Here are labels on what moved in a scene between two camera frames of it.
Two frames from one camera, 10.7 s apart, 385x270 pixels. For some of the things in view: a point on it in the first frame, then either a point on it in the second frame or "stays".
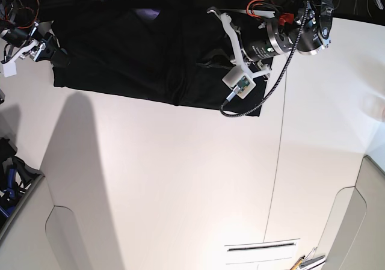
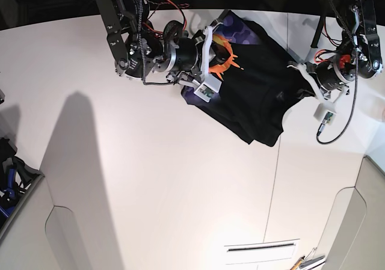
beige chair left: [62, 222] stays
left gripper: [38, 41] to [192, 58]
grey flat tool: [311, 260] stays
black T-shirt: [178, 56] to [260, 80]
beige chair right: [355, 238] stays
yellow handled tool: [296, 265] stays
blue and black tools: [16, 177] stays
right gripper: [255, 40] to [327, 76]
